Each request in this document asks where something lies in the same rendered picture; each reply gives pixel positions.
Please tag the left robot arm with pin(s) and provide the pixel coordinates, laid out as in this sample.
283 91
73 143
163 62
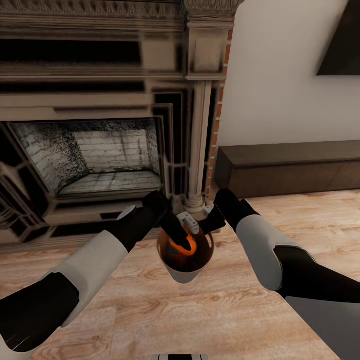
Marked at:
30 316

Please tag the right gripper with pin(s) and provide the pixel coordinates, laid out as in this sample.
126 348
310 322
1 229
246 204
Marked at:
211 224

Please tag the wood fireplace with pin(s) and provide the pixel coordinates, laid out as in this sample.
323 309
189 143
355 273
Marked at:
103 102

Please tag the cabinet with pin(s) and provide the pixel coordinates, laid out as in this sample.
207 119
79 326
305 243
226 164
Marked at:
288 168

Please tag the trash can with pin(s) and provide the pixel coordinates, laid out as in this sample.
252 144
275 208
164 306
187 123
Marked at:
199 261

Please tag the wall mounted tv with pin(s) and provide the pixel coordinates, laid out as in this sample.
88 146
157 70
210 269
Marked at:
342 57

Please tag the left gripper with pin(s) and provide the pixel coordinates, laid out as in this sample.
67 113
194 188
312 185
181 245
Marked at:
178 234

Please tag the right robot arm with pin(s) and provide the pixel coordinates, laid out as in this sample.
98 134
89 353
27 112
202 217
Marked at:
327 301

